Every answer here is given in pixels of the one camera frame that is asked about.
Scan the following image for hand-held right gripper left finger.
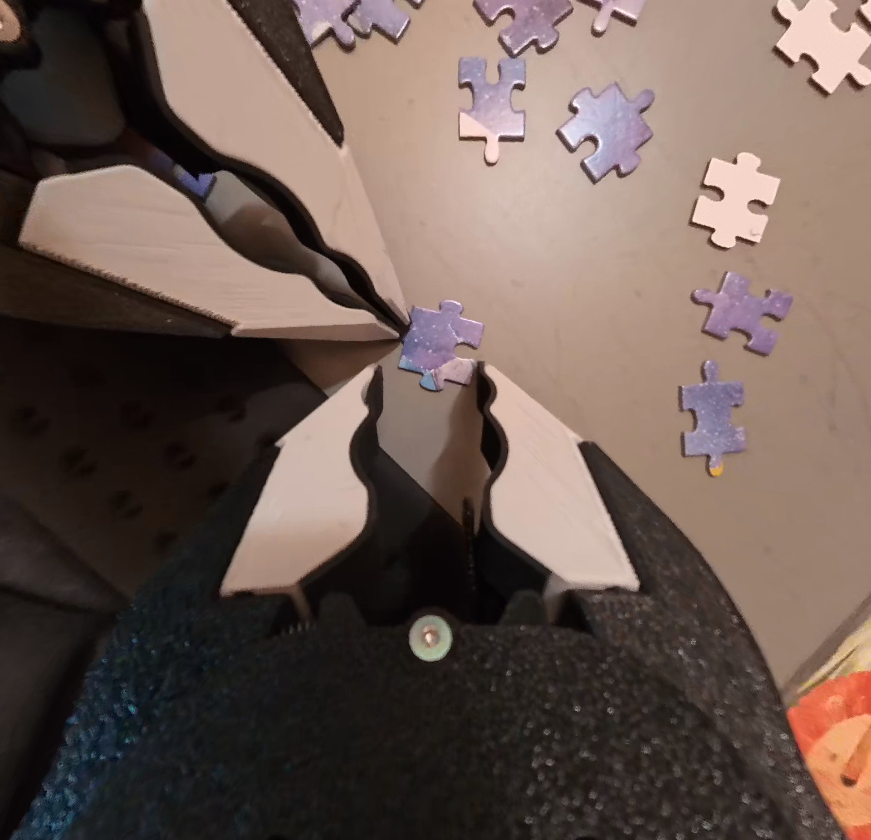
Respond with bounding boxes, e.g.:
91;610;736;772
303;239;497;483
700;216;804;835
218;365;386;618

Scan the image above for blue starry jigsaw piece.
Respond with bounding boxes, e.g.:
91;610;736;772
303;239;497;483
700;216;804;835
398;300;485;393

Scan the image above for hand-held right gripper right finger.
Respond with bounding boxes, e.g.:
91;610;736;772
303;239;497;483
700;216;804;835
474;362;642;608

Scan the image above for blue puzzle pieces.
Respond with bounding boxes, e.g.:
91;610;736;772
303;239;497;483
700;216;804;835
279;0;796;479

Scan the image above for scattered white puzzle pieces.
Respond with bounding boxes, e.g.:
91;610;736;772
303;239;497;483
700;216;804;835
690;0;871;250

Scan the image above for puzzle box lid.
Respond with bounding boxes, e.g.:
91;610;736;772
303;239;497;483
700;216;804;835
784;598;871;840

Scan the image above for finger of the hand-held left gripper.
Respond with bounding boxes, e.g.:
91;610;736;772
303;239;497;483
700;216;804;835
17;162;404;343
132;0;411;330

